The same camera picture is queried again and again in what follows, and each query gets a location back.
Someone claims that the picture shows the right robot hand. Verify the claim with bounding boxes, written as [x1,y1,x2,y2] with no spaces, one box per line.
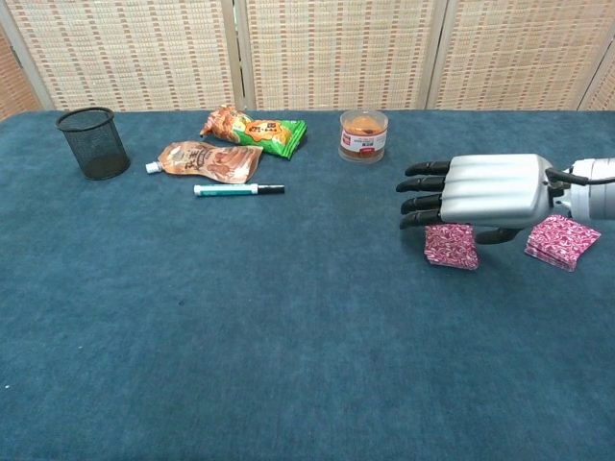
[396,153,554,244]

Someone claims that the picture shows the pink patterned card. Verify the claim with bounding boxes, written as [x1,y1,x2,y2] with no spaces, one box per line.
[422,223,480,270]
[523,214,603,274]

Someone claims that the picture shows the beige woven screen panel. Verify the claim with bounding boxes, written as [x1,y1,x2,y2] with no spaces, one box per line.
[0,0,244,112]
[425,0,615,111]
[234,0,448,111]
[578,47,615,111]

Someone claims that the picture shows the clear jar orange contents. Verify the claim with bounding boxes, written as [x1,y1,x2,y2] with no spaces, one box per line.
[338,109,388,164]

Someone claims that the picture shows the green orange snack bag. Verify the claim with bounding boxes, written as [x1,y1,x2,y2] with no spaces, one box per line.
[199,105,308,161]

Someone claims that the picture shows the green white marker pen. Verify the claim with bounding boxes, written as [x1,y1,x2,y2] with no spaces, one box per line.
[193,183,286,198]

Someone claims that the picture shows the brown spout sauce pouch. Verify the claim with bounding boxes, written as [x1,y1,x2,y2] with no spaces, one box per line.
[145,140,264,185]

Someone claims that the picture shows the black mesh pen cup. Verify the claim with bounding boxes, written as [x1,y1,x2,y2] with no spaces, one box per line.
[54,107,132,182]

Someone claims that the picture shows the orange woven screen panel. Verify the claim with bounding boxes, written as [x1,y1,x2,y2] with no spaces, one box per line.
[0,23,44,122]

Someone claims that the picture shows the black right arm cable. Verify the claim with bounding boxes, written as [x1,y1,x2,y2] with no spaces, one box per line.
[545,167,590,187]

